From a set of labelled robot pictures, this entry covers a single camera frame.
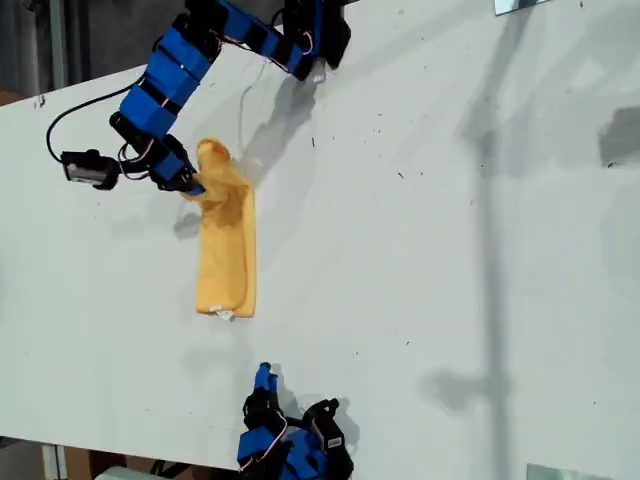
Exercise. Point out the yellow square towel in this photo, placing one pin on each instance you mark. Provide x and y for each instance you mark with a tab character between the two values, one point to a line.
225	260

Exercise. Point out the white box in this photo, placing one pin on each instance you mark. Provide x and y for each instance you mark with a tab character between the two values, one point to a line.
125	474

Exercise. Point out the grey metal frame bar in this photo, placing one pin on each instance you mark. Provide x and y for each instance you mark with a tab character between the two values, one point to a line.
58	45

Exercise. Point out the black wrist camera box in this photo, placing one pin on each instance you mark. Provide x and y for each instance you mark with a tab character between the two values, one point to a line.
87	170
330	435

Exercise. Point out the brown cardboard box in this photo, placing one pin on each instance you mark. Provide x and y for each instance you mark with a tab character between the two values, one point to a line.
115	457

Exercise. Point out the white frame bar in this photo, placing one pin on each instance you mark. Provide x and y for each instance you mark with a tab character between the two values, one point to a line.
52	462

